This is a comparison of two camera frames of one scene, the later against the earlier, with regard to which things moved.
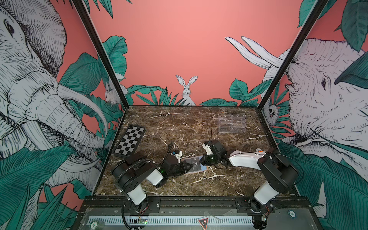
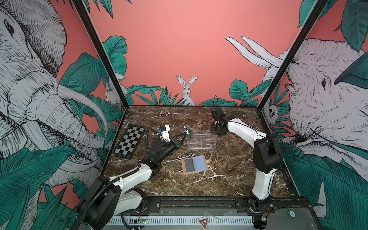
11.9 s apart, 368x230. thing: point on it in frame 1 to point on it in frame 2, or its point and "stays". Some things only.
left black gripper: x=183 y=165 to x=175 y=143
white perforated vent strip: x=215 y=221 stays
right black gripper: x=205 y=162 to x=212 y=131
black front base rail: x=197 y=206 stays
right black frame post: x=319 y=6 stays
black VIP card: x=195 y=162 to x=187 y=132
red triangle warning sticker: x=204 y=223 stays
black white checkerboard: x=130 y=141 stays
